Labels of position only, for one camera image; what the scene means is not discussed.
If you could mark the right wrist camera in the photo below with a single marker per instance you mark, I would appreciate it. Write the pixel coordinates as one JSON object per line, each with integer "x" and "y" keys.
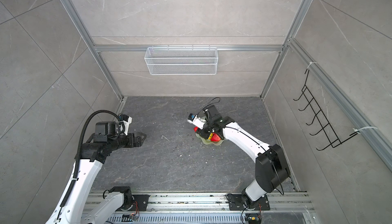
{"x": 198, "y": 120}

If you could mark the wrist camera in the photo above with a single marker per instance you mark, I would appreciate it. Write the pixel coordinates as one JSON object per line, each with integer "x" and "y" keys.
{"x": 124, "y": 123}
{"x": 198, "y": 120}

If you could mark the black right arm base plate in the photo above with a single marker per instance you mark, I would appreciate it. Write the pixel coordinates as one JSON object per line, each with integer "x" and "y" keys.
{"x": 241, "y": 202}

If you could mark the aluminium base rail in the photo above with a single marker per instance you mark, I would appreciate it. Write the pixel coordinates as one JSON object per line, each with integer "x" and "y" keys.
{"x": 213, "y": 208}

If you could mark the black wire hook rack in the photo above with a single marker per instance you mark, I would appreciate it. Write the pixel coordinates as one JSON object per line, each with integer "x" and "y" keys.
{"x": 320, "y": 118}

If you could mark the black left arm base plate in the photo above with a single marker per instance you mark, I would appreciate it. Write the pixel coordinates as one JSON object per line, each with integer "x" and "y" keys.
{"x": 139, "y": 202}

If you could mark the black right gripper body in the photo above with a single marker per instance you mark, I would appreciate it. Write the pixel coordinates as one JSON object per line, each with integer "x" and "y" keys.
{"x": 207, "y": 128}

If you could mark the green wavy fruit bowl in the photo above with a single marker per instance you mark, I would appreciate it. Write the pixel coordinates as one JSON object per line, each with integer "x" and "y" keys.
{"x": 207, "y": 142}

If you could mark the aluminium frame rail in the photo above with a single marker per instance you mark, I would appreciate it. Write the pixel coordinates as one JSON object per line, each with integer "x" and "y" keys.
{"x": 82, "y": 30}

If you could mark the white wire mesh basket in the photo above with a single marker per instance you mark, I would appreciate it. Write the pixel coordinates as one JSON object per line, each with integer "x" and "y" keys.
{"x": 181, "y": 60}

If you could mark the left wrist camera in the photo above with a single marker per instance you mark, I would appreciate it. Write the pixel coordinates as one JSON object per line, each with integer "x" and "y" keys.
{"x": 124, "y": 123}

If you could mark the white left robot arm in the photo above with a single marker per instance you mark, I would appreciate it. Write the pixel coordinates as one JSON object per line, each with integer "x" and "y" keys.
{"x": 91, "y": 155}

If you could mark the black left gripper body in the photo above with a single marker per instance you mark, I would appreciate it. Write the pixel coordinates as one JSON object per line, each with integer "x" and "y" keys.
{"x": 129, "y": 142}

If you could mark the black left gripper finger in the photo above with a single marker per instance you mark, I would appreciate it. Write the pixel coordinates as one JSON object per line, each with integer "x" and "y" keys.
{"x": 140, "y": 134}
{"x": 141, "y": 141}

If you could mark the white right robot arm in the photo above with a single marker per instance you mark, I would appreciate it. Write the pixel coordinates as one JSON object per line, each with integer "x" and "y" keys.
{"x": 271, "y": 166}

